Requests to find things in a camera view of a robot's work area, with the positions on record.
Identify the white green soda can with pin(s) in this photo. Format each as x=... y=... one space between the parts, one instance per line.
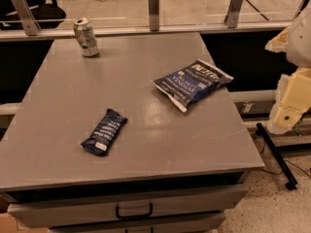
x=85 y=37

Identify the black office chair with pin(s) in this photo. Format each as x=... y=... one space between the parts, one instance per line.
x=47 y=12

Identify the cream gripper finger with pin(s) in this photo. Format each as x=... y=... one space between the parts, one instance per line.
x=279 y=42
x=293 y=100

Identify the right metal glass bracket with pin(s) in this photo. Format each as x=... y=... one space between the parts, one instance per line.
x=233 y=12

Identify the blue kettle chips bag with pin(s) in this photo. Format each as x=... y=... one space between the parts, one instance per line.
x=192 y=83

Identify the black drawer handle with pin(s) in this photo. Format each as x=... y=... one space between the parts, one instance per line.
x=134 y=213

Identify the middle metal glass bracket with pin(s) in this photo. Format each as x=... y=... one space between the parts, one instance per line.
x=153 y=15

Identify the black metal stand leg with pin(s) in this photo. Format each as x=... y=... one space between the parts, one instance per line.
x=292 y=182

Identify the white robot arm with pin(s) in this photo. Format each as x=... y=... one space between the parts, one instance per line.
x=299 y=41

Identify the metal glass bracket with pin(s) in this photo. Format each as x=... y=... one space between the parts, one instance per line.
x=233 y=12
x=27 y=20
x=153 y=15

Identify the blue rxbar blueberry bar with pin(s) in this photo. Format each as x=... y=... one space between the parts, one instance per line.
x=105 y=133

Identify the grey table cabinet with drawers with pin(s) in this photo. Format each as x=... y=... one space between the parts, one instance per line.
x=191 y=166

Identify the left metal glass bracket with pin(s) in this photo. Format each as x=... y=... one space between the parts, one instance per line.
x=27 y=20

